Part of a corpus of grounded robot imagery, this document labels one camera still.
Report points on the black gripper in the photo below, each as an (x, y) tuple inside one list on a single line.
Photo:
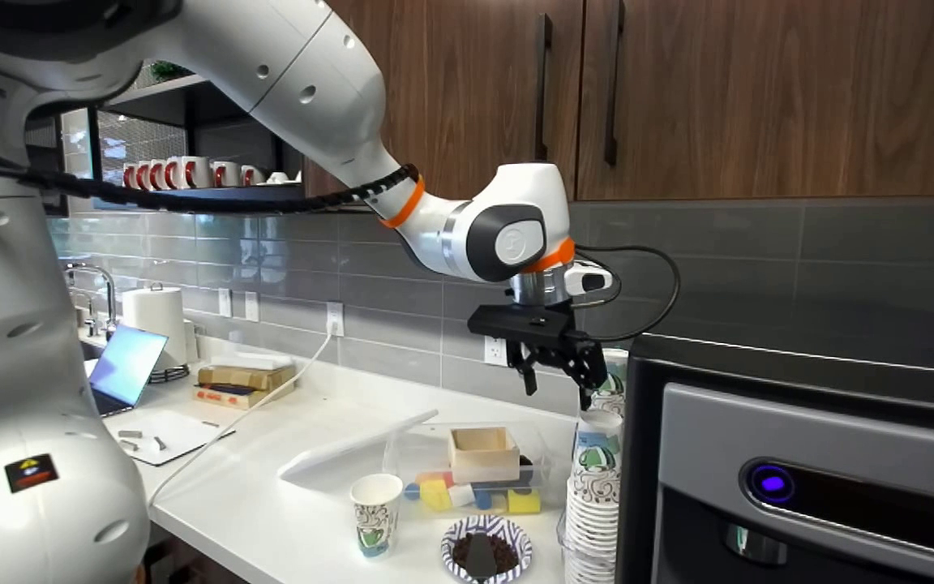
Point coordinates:
[(551, 347)]

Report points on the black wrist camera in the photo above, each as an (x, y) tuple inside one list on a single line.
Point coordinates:
[(509, 319)]

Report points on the upright printed paper cup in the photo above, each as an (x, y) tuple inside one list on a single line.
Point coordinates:
[(377, 516)]

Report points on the wooden tray box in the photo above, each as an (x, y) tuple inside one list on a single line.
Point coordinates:
[(244, 379)]

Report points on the white paper sheets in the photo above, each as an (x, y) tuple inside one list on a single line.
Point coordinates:
[(171, 437)]

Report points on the small yellow block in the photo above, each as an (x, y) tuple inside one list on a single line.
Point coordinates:
[(523, 506)]

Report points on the tall stack of paper cups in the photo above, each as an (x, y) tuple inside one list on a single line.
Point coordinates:
[(616, 379)]

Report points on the blue patterned paper bowl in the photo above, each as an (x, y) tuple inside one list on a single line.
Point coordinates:
[(448, 553)]

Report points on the clear plastic container lid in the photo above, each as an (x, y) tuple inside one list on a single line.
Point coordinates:
[(349, 460)]

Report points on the metal faucet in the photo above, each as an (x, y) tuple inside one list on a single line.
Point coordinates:
[(95, 295)]

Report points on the wooden cupboard door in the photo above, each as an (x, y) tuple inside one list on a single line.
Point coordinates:
[(791, 99), (468, 86)]

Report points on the large yellow block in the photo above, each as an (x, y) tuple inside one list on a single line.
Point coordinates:
[(436, 495)]

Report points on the white paper towel roll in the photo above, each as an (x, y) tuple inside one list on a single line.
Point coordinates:
[(156, 314)]

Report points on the red and white mug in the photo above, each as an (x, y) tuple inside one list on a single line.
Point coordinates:
[(223, 174), (251, 174), (183, 170), (135, 174)]

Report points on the grey coffee machine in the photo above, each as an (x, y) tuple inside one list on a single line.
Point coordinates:
[(811, 476)]

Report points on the small wooden box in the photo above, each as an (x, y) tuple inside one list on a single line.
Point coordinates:
[(485, 460)]

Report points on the red and white book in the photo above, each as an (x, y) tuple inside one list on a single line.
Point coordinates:
[(224, 399)]

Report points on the green plant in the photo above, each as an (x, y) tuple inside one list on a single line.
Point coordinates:
[(172, 70)]

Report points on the white wall outlet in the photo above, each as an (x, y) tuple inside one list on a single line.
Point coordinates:
[(224, 303), (336, 319), (251, 306), (498, 351)]

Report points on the blue block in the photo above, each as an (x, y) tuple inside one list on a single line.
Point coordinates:
[(486, 498), (408, 492)]

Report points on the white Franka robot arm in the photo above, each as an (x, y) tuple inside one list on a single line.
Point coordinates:
[(274, 65)]

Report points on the dark coffee grounds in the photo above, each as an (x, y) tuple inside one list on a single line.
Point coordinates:
[(485, 556)]

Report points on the short stack of paper cups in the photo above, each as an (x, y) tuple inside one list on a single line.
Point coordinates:
[(594, 520)]

